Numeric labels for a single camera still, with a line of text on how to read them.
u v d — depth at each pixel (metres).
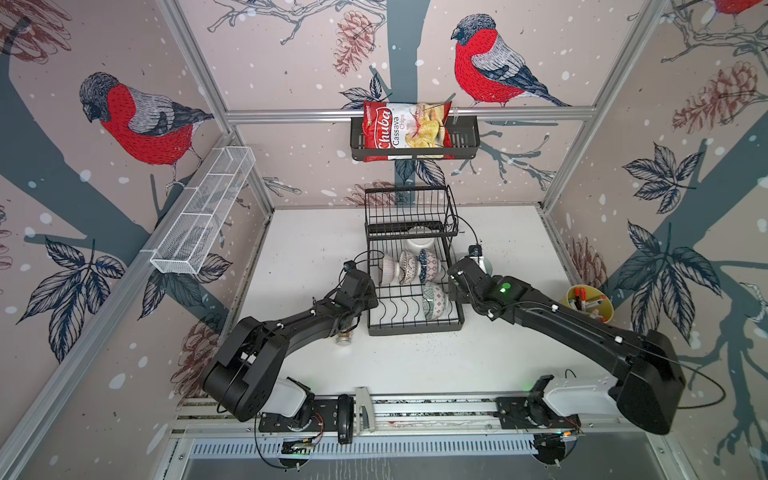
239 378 0.43
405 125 0.88
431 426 0.73
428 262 0.90
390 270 0.92
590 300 0.82
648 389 0.39
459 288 0.64
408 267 0.90
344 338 0.84
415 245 1.00
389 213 0.92
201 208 0.79
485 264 0.84
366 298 0.77
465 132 0.95
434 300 0.84
